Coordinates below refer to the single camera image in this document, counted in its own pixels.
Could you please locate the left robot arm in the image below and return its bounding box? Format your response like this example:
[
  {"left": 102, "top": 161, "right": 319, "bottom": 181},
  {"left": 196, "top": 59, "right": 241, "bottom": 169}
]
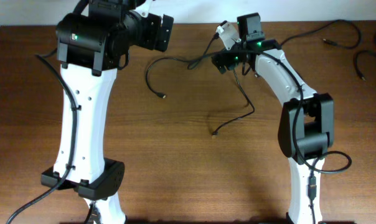
[{"left": 41, "top": 1, "right": 174, "bottom": 223}]

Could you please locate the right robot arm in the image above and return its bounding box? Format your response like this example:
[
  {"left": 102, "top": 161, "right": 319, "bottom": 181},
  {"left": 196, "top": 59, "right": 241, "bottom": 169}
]
[{"left": 212, "top": 13, "right": 334, "bottom": 223}]

